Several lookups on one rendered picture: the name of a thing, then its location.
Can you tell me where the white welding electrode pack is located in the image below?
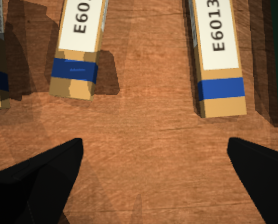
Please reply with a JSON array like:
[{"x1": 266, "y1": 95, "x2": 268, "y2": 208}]
[
  {"x1": 48, "y1": 0, "x2": 108, "y2": 101},
  {"x1": 188, "y1": 0, "x2": 247, "y2": 118}
]

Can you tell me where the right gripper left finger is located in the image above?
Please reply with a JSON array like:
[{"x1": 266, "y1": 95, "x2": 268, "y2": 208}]
[{"x1": 0, "y1": 138, "x2": 84, "y2": 224}]

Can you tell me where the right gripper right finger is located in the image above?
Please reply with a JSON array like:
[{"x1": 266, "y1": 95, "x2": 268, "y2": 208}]
[{"x1": 227, "y1": 137, "x2": 278, "y2": 224}]

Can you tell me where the tan cardboard box with white label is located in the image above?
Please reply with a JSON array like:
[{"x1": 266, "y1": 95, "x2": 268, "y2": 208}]
[{"x1": 0, "y1": 0, "x2": 10, "y2": 109}]

